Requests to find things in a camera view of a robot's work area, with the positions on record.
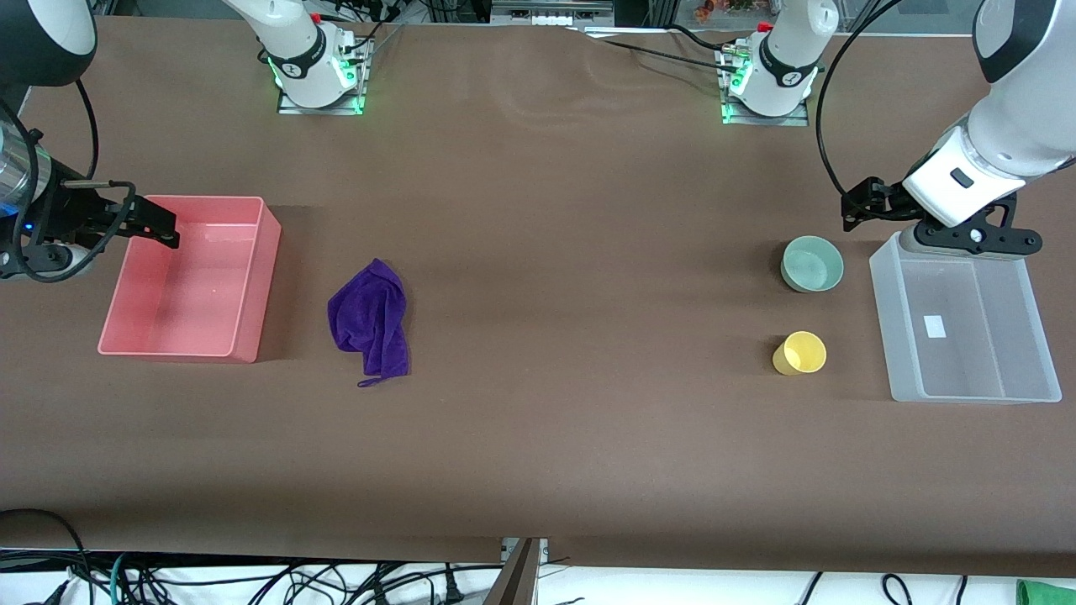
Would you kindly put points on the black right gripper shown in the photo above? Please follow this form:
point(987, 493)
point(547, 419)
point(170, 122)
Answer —
point(67, 214)

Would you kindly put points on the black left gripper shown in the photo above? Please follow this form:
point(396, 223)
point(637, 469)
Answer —
point(884, 202)

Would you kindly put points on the yellow plastic cup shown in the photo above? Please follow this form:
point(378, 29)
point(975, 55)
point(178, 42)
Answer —
point(803, 353)

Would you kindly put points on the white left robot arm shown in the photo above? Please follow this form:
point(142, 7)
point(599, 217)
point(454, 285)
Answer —
point(1017, 134)

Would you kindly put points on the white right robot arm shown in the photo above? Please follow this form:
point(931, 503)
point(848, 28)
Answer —
point(294, 46)

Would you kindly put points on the purple cloth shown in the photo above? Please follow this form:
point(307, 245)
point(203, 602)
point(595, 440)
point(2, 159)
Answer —
point(370, 319)

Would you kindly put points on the pink plastic bin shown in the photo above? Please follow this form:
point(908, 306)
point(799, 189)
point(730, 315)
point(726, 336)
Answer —
point(185, 286)

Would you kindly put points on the white label sticker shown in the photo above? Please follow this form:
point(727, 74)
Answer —
point(935, 327)

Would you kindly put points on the clear plastic bin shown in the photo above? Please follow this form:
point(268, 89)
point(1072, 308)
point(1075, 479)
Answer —
point(967, 353)

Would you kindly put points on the white power strip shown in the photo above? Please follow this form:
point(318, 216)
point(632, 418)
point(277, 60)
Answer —
point(551, 15)

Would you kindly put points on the green object on floor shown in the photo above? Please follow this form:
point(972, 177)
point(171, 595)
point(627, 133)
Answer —
point(1046, 592)

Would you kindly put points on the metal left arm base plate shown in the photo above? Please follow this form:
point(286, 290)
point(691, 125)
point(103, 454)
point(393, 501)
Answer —
point(794, 119)

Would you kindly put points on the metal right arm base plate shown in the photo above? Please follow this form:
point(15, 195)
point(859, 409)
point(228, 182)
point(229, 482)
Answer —
point(290, 109)

